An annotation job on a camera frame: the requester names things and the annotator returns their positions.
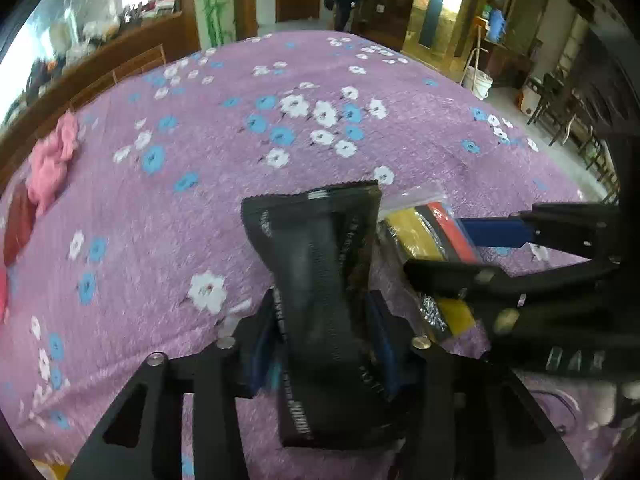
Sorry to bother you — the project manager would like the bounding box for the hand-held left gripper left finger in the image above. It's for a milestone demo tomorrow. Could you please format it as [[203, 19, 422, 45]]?
[[65, 302, 286, 480]]

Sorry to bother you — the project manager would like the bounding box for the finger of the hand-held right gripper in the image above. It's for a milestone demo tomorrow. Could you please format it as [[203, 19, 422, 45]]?
[[402, 258, 532, 307], [457, 202, 621, 260]]

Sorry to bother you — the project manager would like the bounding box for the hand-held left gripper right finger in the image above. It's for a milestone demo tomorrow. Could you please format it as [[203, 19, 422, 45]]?
[[362, 290, 583, 480]]

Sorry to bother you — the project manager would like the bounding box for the yellow red striped packet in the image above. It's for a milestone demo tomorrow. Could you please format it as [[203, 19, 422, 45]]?
[[377, 182, 481, 346]]

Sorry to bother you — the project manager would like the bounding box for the black plastic packet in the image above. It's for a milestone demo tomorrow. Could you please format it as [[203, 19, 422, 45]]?
[[241, 180, 401, 448]]

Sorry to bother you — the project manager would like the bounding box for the dark wooden chair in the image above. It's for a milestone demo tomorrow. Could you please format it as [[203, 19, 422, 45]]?
[[527, 72, 576, 128], [580, 130, 621, 196]]

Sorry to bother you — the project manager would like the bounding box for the white orange appliance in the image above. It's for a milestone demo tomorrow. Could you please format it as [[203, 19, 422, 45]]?
[[520, 87, 543, 116]]

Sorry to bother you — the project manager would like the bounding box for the white plastic bucket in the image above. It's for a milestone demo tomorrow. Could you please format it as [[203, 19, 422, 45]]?
[[462, 67, 493, 100]]

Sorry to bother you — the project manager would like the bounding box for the blue plastic container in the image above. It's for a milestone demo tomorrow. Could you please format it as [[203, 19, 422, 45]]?
[[487, 7, 507, 43]]

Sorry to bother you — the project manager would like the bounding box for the dark red packet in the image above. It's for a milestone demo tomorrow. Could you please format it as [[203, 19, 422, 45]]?
[[2, 180, 38, 266]]

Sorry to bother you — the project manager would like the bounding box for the pink yarn bundle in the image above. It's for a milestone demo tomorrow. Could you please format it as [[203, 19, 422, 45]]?
[[27, 111, 81, 216]]

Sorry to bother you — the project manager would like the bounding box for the light wooden chair back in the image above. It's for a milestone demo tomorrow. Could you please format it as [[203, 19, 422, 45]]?
[[67, 44, 168, 111]]

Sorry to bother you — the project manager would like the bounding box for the wooden cabinet with clutter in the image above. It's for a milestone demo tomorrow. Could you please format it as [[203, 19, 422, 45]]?
[[0, 10, 201, 181]]

